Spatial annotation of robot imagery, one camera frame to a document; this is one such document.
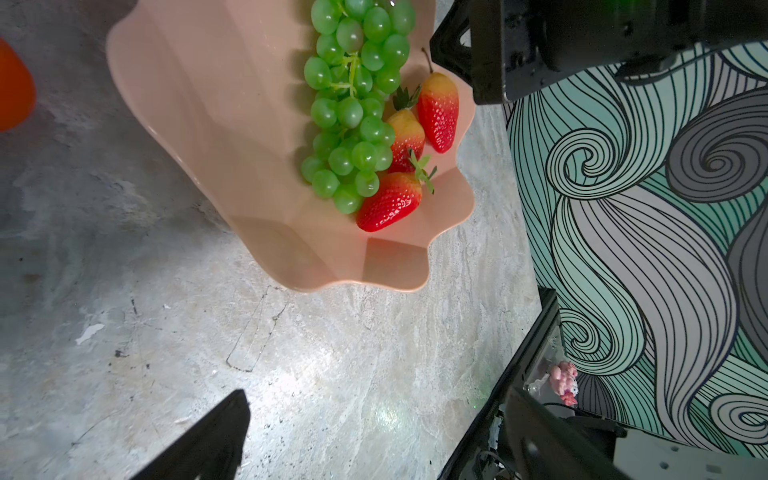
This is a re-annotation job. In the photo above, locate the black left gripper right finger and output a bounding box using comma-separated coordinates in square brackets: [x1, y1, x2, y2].
[505, 387, 627, 479]

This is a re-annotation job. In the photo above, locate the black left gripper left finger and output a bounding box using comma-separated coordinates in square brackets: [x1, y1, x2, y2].
[133, 389, 251, 480]

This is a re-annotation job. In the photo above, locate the red strawberry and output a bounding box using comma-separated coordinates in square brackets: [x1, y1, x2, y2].
[386, 86, 426, 173]
[417, 48, 460, 153]
[356, 150, 437, 233]

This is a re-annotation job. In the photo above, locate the green grape bunch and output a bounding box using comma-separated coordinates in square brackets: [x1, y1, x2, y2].
[300, 0, 416, 215]

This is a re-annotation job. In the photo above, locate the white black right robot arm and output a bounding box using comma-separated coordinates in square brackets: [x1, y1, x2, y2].
[430, 0, 767, 105]

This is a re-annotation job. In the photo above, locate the pink scalloped fruit bowl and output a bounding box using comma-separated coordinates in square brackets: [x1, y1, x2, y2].
[106, 1, 475, 291]

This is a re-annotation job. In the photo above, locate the pink melody figurine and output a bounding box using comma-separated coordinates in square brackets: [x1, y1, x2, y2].
[549, 361, 579, 407]

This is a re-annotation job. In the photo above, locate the orange tangerine upper middle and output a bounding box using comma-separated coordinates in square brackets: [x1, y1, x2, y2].
[0, 39, 36, 132]

